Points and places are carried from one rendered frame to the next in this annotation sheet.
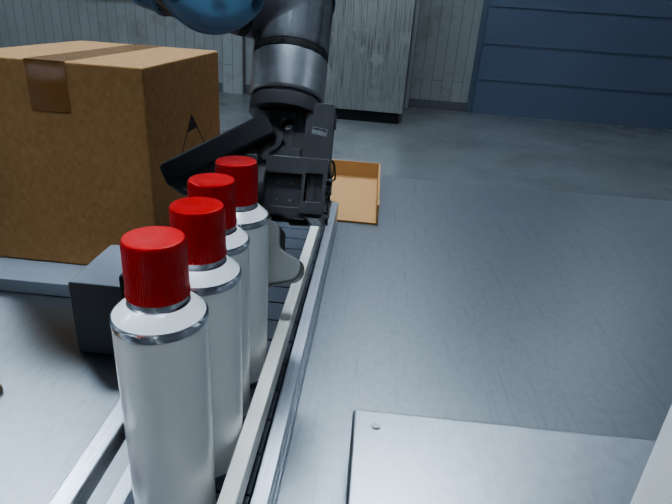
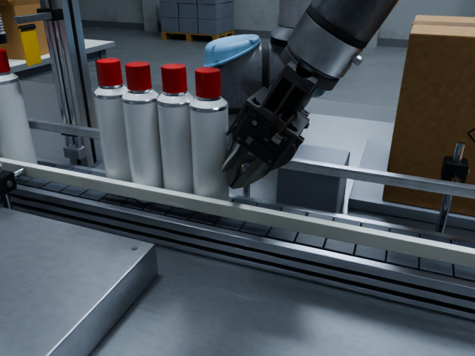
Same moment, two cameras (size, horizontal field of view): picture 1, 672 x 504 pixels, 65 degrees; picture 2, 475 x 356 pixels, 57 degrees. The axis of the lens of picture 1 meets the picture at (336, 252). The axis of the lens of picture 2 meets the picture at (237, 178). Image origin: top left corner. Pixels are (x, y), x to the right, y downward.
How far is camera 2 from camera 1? 76 cm
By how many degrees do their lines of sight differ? 94
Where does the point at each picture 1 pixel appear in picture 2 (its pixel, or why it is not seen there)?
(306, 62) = (300, 25)
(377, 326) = (312, 329)
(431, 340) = not seen: outside the picture
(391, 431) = (125, 253)
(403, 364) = (241, 330)
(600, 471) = (10, 344)
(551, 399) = not seen: outside the picture
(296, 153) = (274, 97)
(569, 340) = not seen: outside the picture
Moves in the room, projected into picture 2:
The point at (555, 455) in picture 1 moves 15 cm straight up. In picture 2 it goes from (44, 325) to (10, 194)
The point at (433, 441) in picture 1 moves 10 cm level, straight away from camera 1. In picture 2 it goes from (104, 268) to (167, 300)
